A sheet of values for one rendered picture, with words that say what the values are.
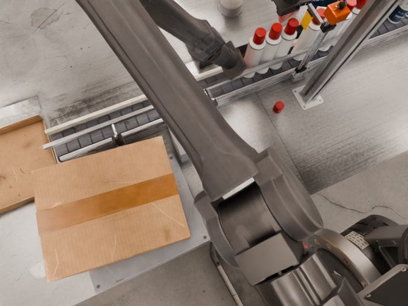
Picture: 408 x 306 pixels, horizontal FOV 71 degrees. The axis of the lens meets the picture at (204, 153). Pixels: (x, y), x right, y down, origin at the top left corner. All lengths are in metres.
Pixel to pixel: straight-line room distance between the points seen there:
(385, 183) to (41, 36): 2.02
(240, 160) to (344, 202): 1.74
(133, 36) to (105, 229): 0.44
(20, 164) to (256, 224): 0.91
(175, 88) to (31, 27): 1.09
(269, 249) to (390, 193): 1.91
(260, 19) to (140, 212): 0.86
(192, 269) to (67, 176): 1.19
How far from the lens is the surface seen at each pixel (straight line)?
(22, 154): 1.11
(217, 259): 1.52
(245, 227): 0.30
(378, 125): 1.20
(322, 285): 0.30
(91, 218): 0.67
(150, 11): 0.53
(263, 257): 0.29
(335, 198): 1.98
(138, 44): 0.32
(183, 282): 1.77
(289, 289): 0.29
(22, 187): 1.07
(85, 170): 0.69
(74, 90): 1.13
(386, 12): 0.82
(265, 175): 0.29
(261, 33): 0.89
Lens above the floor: 1.75
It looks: 73 degrees down
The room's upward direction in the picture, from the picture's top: 8 degrees clockwise
